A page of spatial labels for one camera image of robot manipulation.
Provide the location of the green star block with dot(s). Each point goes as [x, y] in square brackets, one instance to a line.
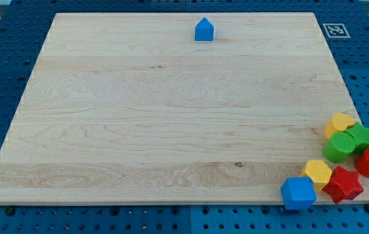
[360, 134]

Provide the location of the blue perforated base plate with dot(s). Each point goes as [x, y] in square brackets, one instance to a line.
[22, 32]

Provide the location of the blue cube block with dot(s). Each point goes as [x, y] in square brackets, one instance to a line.
[298, 193]

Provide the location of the red star block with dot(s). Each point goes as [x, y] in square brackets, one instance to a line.
[343, 185]

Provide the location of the yellow heart block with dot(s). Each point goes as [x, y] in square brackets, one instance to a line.
[339, 122]

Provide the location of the white fiducial marker tag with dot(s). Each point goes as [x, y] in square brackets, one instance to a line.
[336, 30]

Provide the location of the blue house-shaped block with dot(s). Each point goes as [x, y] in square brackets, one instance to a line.
[204, 30]

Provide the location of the large wooden board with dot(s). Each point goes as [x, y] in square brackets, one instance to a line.
[128, 109]

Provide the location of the yellow hexagon block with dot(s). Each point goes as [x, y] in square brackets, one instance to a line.
[318, 171]

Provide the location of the green cylinder block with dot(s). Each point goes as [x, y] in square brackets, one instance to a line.
[339, 147]

